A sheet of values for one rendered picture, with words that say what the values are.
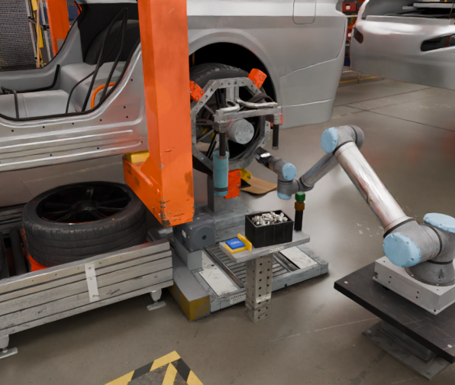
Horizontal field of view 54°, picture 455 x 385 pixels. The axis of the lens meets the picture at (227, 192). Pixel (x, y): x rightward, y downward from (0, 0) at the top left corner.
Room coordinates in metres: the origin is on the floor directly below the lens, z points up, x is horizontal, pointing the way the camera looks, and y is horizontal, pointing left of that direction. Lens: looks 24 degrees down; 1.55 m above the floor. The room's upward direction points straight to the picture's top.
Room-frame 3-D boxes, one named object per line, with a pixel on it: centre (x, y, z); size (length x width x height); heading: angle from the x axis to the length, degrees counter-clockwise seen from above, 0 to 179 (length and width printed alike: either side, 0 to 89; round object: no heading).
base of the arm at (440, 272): (1.71, -0.93, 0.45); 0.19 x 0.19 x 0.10
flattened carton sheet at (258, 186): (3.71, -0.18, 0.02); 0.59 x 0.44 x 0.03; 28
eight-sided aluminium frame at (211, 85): (2.56, -0.01, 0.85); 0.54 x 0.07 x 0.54; 118
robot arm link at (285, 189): (2.43, -0.35, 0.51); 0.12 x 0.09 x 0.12; 119
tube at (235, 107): (2.41, 0.02, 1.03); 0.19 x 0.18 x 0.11; 28
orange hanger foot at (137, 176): (2.31, 0.43, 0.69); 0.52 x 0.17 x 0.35; 28
